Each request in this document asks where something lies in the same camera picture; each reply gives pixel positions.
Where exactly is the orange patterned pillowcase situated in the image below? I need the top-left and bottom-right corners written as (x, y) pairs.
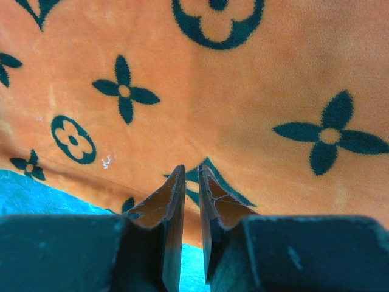
top-left (1, 1), bottom-right (388, 246)

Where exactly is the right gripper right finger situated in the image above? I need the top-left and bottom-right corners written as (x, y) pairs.
top-left (199, 166), bottom-right (388, 291)

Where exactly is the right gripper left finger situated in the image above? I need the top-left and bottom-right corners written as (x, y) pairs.
top-left (1, 165), bottom-right (185, 291)

